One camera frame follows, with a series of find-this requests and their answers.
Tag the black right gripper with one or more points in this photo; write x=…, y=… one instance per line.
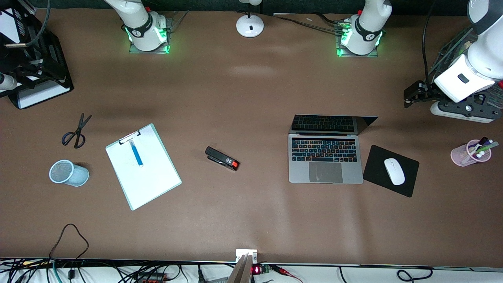
x=24, y=59

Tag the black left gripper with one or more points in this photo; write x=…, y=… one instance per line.
x=426, y=91

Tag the silver laptop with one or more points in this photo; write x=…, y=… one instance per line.
x=326, y=157

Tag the blue marker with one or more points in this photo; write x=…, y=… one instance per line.
x=136, y=154

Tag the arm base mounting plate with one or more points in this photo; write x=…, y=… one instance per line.
x=371, y=54
x=135, y=51

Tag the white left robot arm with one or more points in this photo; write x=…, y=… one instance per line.
x=367, y=23

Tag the black purple marker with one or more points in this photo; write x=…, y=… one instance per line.
x=480, y=142

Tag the green marker with white tip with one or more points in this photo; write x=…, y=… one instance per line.
x=489, y=146

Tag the black stacked file tray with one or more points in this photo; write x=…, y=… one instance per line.
x=39, y=94

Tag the brass rod fitting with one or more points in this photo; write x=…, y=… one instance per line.
x=17, y=45

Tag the black mesh desk organizer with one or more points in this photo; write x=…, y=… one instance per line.
x=448, y=51

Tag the black scissors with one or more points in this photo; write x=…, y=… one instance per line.
x=78, y=131

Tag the pink translucent pen cup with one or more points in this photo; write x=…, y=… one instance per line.
x=459, y=155

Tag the white computer mouse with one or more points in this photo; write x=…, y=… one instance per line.
x=394, y=171

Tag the black mouse pad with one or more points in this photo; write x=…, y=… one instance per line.
x=377, y=169

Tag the light green clipboard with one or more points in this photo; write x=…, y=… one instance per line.
x=114, y=151

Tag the light blue mesh cup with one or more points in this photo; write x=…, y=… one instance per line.
x=76, y=176

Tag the white paper sheet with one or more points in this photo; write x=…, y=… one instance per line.
x=153, y=177

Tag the white round stand base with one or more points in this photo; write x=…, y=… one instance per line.
x=250, y=26

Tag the black stapler with red end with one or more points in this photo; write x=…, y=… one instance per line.
x=220, y=157

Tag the circuit board with red display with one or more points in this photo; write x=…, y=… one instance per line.
x=260, y=269

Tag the white mounting bracket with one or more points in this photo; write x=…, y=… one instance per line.
x=241, y=253

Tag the grey camera stand post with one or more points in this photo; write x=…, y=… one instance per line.
x=241, y=271

